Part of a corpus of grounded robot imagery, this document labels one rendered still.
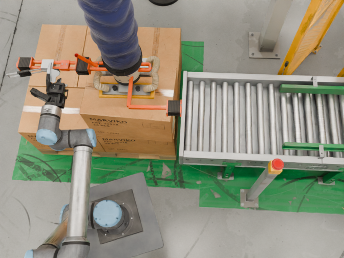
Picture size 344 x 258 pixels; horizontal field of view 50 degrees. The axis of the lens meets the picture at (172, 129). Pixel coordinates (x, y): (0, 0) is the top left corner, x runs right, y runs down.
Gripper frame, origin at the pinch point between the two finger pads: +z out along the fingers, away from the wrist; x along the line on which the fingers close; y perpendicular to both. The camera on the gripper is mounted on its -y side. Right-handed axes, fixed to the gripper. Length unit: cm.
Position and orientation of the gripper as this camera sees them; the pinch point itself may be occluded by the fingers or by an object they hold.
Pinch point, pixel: (54, 70)
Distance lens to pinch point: 190.0
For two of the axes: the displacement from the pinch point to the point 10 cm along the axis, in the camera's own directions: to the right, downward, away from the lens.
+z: 0.5, -9.3, 3.6
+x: -0.4, -3.6, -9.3
